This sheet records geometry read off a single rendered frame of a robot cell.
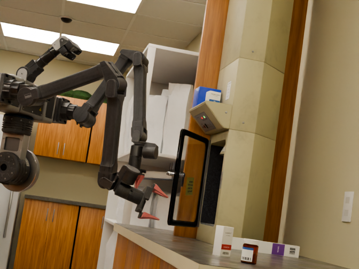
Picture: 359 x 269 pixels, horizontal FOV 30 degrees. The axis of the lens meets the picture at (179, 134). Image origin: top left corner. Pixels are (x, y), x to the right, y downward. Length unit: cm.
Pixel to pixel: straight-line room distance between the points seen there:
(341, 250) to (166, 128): 171
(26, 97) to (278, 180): 121
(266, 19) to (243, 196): 74
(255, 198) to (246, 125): 31
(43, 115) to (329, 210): 136
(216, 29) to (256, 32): 39
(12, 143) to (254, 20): 120
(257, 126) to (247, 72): 23
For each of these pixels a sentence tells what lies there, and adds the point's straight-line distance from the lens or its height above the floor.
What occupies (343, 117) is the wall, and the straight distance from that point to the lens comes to 277.
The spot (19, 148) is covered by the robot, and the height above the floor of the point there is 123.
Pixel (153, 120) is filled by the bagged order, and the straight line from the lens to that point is 409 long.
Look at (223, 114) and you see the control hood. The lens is 273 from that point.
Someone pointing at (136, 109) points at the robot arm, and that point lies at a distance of 312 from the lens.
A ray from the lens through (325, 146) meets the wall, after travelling 289.
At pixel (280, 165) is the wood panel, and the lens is 318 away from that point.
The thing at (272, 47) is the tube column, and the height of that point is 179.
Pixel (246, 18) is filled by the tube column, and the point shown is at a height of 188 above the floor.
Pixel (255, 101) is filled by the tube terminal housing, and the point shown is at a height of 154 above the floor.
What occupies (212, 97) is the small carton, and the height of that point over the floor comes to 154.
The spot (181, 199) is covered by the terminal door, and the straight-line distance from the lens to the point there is 281.
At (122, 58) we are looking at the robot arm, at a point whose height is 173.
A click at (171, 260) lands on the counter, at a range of 196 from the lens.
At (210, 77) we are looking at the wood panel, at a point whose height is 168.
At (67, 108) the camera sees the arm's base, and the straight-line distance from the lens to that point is 326.
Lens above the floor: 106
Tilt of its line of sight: 6 degrees up
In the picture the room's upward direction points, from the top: 8 degrees clockwise
